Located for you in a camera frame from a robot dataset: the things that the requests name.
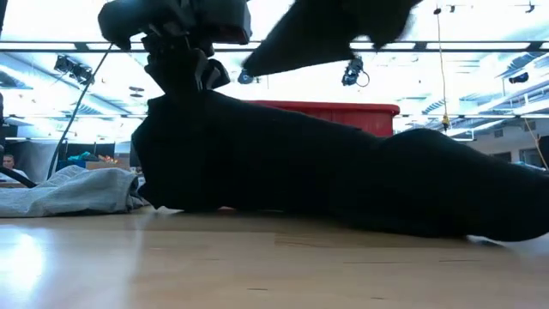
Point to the person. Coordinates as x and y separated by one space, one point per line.
8 163

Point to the grey Reebok t-shirt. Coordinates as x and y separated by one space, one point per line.
77 193

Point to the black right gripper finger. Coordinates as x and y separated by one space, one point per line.
309 38

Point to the black overhead frame bar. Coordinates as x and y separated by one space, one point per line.
472 46

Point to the red plastic laundry bin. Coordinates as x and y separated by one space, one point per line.
364 116

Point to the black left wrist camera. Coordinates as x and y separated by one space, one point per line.
223 19

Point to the blue storage box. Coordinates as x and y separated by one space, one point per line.
64 165

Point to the small black ceiling camera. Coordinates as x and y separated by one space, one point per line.
519 78

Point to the round black ceiling camera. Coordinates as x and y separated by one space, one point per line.
245 78

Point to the black garment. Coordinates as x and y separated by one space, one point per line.
300 171

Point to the teal crumpled item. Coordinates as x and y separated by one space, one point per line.
81 156

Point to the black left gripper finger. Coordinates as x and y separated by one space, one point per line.
120 19
216 75

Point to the black ceiling camera cluster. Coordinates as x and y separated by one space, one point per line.
73 68

